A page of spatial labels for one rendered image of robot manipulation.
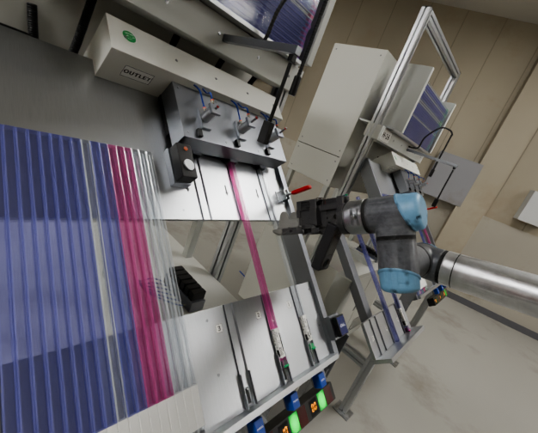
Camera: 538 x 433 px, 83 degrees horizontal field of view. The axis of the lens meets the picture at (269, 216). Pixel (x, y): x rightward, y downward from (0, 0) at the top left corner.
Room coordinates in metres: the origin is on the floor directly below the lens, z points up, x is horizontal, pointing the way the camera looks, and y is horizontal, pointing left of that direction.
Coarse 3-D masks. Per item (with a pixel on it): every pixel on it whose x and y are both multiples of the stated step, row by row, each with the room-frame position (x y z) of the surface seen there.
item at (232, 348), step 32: (288, 288) 0.69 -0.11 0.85; (192, 320) 0.46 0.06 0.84; (224, 320) 0.51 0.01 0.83; (256, 320) 0.56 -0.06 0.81; (288, 320) 0.63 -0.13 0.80; (320, 320) 0.72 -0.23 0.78; (192, 352) 0.42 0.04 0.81; (224, 352) 0.47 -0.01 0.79; (256, 352) 0.52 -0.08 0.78; (288, 352) 0.58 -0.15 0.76; (320, 352) 0.66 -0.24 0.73; (224, 384) 0.43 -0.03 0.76; (256, 384) 0.48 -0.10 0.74; (0, 416) 0.23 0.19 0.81; (224, 416) 0.40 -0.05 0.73
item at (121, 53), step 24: (120, 24) 0.61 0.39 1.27; (96, 48) 0.60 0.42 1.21; (120, 48) 0.57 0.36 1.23; (144, 48) 0.62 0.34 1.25; (168, 48) 0.69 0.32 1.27; (96, 72) 0.59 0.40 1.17; (120, 72) 0.61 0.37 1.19; (144, 72) 0.63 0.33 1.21; (168, 72) 0.65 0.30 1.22; (192, 72) 0.71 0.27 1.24; (216, 72) 0.78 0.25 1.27; (216, 96) 0.76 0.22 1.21; (240, 96) 0.82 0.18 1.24; (264, 96) 0.92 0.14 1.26
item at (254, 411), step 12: (324, 360) 0.63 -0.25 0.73; (312, 372) 0.58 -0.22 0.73; (288, 384) 0.52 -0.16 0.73; (300, 384) 0.53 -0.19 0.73; (276, 396) 0.47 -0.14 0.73; (252, 408) 0.44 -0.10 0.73; (264, 408) 0.44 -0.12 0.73; (240, 420) 0.40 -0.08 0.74; (216, 432) 0.37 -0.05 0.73; (228, 432) 0.37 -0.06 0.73
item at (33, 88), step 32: (0, 32) 0.50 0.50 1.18; (0, 64) 0.46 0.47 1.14; (32, 64) 0.50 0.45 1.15; (64, 64) 0.55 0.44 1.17; (0, 96) 0.44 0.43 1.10; (32, 96) 0.47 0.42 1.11; (64, 96) 0.52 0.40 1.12; (96, 96) 0.57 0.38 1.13; (128, 96) 0.63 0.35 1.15; (32, 128) 0.44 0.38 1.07; (64, 128) 0.48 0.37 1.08; (96, 128) 0.53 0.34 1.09; (128, 128) 0.58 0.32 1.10; (160, 128) 0.65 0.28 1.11; (160, 160) 0.60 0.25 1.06; (224, 160) 0.76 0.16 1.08; (160, 192) 0.56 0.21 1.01; (192, 192) 0.62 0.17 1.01; (224, 192) 0.70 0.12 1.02; (256, 192) 0.79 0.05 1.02
